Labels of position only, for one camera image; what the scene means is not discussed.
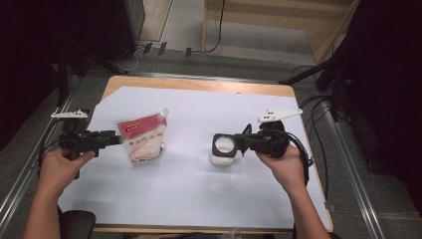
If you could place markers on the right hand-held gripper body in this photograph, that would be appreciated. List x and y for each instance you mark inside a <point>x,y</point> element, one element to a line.
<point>273,141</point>

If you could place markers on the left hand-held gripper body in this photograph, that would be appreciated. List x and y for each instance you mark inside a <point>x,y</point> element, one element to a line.
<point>78,141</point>

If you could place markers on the clear container with black lid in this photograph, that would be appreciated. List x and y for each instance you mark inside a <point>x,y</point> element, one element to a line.
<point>224,156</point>

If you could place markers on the red and white pouch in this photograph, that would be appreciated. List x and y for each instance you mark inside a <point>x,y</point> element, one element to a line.
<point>144,142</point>

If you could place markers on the person's right hand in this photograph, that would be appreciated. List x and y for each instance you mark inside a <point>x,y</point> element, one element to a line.
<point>288,171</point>

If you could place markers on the person's left hand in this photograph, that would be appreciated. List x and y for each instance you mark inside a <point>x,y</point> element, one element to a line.
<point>56,172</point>

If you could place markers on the black stand with long legs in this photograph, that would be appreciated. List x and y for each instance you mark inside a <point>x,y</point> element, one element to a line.
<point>63,76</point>

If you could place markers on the wooden table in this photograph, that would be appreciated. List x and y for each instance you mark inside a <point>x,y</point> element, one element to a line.
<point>199,84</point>

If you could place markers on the white paper sheet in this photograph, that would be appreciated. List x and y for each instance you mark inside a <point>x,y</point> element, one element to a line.
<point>185,192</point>

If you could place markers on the black chair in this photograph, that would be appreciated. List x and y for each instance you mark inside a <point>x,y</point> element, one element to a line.
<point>78,225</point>

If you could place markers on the dark curtain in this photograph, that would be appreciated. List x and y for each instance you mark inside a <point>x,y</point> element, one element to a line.
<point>391,83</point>
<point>26,66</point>

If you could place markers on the black tape strip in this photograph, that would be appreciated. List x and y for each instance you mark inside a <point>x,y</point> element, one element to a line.
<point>188,51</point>
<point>147,48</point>
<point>162,48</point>

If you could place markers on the black cabinet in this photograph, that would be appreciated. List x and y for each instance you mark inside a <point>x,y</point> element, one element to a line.
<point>122,26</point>

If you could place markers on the long metal floor rail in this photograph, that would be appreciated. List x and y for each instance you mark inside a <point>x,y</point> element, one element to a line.
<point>358,172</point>
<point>20,189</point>

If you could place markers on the short metal floor rail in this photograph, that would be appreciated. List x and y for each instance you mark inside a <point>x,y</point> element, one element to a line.
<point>199,77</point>

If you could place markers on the wooden shelf frame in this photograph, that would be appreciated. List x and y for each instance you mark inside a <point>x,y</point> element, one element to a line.
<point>265,20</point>

